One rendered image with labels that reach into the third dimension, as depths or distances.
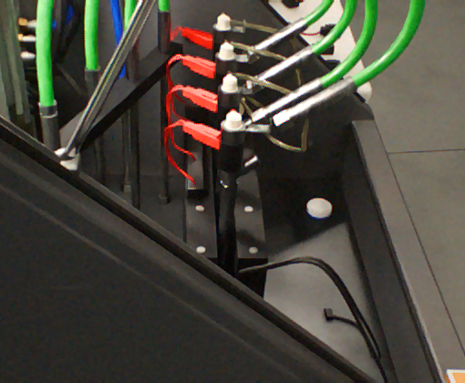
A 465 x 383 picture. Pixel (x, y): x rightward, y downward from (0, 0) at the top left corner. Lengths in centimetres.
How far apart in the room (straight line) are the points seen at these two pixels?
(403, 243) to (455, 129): 211
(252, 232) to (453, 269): 157
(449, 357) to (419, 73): 262
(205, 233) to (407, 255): 26
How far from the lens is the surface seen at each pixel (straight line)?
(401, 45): 82
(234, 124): 84
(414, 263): 99
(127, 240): 49
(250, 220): 96
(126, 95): 97
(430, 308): 94
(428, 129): 307
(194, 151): 105
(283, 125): 84
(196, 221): 95
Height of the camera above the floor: 160
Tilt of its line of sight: 38 degrees down
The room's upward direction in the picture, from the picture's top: 4 degrees clockwise
